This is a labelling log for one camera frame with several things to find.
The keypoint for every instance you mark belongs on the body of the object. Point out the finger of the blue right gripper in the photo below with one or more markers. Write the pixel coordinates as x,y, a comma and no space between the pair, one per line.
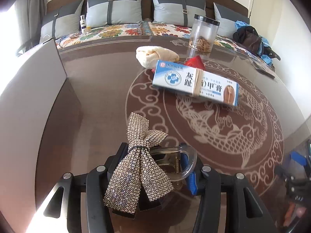
297,157

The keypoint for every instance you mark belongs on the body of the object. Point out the rhinestone bow hair clip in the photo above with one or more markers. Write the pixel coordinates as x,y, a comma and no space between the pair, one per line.
138,170

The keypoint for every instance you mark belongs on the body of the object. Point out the blue white ointment box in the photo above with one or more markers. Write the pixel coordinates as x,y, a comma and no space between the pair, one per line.
195,82

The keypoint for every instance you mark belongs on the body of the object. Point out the red snack packet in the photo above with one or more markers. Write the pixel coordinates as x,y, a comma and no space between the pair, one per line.
195,62

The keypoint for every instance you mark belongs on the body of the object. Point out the beige cloth bundle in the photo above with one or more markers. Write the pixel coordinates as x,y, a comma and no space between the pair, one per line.
148,56

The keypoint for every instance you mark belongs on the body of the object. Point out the black and blue clothes pile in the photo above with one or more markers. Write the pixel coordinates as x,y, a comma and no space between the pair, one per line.
248,38

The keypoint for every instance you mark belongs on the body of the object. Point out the clear plastic jar black lid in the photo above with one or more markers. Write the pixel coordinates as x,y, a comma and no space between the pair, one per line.
203,33

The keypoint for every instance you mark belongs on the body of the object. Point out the grey pillow far right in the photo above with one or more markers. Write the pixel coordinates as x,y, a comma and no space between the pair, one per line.
227,19

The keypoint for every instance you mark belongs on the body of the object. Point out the grey pillow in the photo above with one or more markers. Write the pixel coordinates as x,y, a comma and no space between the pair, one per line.
61,22
227,19
178,12
110,12

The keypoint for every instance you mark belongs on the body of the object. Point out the floral sofa cushion cover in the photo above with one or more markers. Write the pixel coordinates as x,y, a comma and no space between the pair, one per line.
146,28

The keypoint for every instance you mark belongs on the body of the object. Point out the white storage box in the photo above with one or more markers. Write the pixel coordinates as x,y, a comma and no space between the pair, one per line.
39,113

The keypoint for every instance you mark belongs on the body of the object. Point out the white lotion bottle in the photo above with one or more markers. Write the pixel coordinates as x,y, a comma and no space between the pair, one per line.
83,24

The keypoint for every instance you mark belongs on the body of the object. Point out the grey pillow far left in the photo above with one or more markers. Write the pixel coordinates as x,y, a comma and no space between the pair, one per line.
61,22

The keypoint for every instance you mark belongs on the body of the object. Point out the grey curtain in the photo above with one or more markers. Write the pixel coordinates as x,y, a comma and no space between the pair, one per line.
30,15

